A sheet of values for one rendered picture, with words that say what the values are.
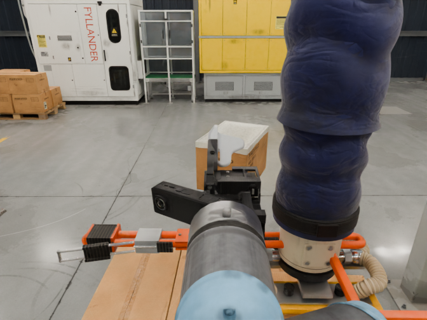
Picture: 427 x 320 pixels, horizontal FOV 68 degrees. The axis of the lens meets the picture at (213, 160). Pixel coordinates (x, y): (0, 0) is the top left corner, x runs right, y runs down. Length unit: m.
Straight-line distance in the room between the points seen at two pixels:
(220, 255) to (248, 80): 7.87
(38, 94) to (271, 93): 5.27
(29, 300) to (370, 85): 2.58
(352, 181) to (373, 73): 0.25
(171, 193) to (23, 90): 7.12
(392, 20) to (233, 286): 0.60
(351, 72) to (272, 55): 7.41
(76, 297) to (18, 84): 5.53
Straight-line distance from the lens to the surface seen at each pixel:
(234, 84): 8.11
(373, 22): 0.70
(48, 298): 2.75
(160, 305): 1.72
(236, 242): 0.31
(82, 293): 2.69
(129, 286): 1.84
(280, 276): 1.29
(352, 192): 0.82
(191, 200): 0.43
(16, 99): 7.61
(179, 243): 0.92
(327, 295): 0.95
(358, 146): 0.77
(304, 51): 0.70
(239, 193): 0.45
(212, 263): 0.29
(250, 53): 8.00
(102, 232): 0.98
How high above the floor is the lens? 1.81
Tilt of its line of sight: 23 degrees down
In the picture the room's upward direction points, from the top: straight up
